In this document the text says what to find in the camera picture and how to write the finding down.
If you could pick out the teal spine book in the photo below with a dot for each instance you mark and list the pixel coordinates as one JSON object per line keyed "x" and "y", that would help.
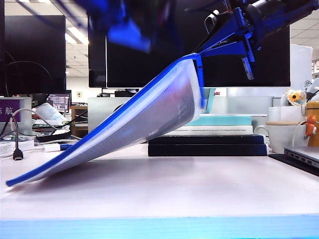
{"x": 224, "y": 120}

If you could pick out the black monitor with glossy bezel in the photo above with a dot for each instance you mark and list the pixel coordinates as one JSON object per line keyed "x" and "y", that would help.
{"x": 97, "y": 62}

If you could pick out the small background monitor with code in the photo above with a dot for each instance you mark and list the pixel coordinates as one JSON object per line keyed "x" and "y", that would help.
{"x": 59, "y": 102}

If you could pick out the large black matte monitor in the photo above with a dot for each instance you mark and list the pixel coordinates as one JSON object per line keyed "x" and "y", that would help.
{"x": 35, "y": 49}

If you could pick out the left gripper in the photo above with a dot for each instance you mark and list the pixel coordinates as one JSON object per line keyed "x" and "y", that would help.
{"x": 129, "y": 35}

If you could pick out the transparent file bag blue zipper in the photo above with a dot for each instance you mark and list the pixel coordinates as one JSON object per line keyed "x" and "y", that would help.
{"x": 124, "y": 129}

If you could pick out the wall switch plate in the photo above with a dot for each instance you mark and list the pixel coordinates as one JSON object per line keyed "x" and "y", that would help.
{"x": 79, "y": 94}

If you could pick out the white adapter with blue plug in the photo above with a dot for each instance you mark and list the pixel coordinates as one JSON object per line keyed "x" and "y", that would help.
{"x": 52, "y": 147}

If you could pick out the thin dark navy book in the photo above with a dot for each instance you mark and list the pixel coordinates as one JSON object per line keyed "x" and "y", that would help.
{"x": 211, "y": 139}

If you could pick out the brown wooden cabinet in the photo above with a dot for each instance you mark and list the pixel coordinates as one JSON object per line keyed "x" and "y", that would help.
{"x": 79, "y": 117}

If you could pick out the white plastic tube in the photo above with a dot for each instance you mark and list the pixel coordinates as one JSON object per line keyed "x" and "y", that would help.
{"x": 51, "y": 113}

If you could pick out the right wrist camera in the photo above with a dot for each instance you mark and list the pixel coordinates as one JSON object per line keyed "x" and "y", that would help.
{"x": 221, "y": 18}

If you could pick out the white mug with wooden lid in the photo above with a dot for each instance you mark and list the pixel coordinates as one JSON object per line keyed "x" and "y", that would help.
{"x": 280, "y": 137}

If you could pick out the white square box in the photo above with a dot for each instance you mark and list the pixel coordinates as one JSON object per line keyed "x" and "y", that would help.
{"x": 285, "y": 113}

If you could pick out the silver laptop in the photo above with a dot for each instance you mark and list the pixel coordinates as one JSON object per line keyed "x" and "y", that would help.
{"x": 305, "y": 155}

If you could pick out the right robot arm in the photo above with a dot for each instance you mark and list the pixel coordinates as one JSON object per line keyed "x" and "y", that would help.
{"x": 286, "y": 12}

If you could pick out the white plush figure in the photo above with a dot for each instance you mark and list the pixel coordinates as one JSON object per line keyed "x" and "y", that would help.
{"x": 313, "y": 87}

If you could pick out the black computer mouse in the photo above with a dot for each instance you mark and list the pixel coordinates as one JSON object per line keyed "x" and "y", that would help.
{"x": 103, "y": 94}

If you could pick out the purple sign in acrylic stand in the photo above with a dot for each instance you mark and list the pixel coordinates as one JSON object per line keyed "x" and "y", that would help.
{"x": 10, "y": 110}

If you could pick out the black round flat object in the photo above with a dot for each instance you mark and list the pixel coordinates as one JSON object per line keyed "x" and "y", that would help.
{"x": 53, "y": 135}

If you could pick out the stack of white papers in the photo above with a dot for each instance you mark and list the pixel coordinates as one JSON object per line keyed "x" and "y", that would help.
{"x": 25, "y": 145}

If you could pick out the blue booklet with white characters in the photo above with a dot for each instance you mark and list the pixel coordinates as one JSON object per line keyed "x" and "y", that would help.
{"x": 174, "y": 104}

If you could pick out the white panel board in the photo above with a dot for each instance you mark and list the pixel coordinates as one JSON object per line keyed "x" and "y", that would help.
{"x": 301, "y": 67}

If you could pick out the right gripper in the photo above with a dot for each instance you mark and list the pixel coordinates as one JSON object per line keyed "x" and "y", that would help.
{"x": 254, "y": 27}

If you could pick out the sunflower plush toy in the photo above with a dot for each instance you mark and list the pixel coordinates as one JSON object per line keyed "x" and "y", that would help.
{"x": 296, "y": 97}

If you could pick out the white spine book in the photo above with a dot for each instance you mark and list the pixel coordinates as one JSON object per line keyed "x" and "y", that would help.
{"x": 224, "y": 130}

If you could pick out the black AOC computer monitor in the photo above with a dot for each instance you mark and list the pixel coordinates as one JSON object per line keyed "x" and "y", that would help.
{"x": 269, "y": 62}

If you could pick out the orange fox figurine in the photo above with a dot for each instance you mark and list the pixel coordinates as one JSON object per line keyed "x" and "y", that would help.
{"x": 310, "y": 125}

